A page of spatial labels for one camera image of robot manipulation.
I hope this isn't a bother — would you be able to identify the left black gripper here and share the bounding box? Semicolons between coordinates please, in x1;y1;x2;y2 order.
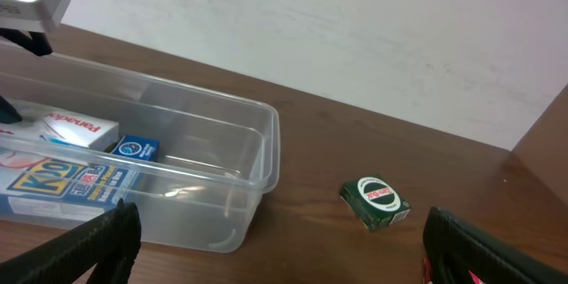
0;28;53;124

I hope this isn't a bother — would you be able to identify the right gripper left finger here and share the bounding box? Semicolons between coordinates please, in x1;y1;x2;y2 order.
1;200;141;284

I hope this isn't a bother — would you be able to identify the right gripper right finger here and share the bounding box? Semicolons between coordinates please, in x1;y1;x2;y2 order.
422;207;567;284

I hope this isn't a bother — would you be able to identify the red small box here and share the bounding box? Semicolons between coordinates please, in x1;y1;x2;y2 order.
422;257;485;284

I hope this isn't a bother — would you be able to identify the blue cooling patch box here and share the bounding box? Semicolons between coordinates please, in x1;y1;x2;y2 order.
1;138;143;222

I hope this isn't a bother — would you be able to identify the white Panadol box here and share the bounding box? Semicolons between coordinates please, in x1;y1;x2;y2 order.
1;99;120;151

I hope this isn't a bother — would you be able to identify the clear plastic container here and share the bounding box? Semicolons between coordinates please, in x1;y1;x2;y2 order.
1;43;280;253

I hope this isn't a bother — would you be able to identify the green Zam-Buk box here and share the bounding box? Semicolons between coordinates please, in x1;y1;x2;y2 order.
339;175;412;232

